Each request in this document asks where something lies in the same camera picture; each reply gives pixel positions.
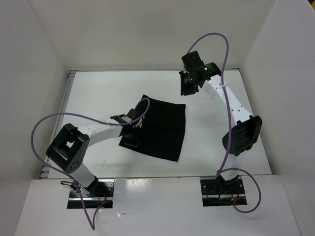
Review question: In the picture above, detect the black skirt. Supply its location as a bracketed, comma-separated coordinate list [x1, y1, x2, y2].
[124, 95, 186, 162]

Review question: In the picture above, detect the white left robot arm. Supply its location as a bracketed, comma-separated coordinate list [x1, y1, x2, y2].
[46, 109, 143, 197]

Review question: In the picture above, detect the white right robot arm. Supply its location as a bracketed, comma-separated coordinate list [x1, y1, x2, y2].
[179, 61, 262, 193]

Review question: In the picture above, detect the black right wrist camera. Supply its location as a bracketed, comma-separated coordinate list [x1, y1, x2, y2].
[182, 51, 204, 73]

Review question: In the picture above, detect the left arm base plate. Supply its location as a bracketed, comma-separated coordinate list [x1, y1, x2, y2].
[64, 180, 115, 209]

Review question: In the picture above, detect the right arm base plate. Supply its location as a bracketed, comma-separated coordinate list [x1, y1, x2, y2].
[200, 176, 247, 207]

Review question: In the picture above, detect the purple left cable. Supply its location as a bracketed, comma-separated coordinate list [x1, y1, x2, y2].
[31, 97, 151, 231]

